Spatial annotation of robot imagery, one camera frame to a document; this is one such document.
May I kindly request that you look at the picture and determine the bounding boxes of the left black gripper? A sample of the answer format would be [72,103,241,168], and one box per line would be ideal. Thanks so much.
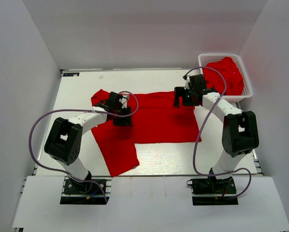
[113,105,133,127]

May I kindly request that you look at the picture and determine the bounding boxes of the red t shirt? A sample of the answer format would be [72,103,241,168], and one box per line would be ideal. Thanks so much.
[91,91,199,177]

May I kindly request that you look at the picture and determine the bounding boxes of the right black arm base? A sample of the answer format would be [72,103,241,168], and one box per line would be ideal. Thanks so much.
[187,177,238,206]

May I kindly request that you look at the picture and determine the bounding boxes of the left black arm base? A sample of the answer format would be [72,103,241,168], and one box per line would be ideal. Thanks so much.
[60,177,111,205]

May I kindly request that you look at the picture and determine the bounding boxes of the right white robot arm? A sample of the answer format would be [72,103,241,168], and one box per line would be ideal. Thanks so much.
[173,74,259,193]

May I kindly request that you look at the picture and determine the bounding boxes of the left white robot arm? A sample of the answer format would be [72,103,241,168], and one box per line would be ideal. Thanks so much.
[44,92,133,193]

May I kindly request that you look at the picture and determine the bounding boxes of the red t shirts pile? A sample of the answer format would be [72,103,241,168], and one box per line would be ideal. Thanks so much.
[203,57,244,96]

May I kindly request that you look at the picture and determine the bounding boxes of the white plastic basket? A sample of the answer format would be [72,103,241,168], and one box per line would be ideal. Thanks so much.
[198,53,253,102]

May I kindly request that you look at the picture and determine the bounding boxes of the blue table label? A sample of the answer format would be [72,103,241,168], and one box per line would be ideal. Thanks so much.
[62,72,80,77]

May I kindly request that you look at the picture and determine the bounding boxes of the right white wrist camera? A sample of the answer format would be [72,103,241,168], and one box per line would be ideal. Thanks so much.
[183,75,190,89]

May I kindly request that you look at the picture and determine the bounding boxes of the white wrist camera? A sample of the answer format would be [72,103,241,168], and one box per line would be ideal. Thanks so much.
[121,95,130,108]
[183,75,190,89]

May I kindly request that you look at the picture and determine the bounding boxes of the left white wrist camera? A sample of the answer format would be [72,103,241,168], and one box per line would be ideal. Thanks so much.
[121,95,130,108]

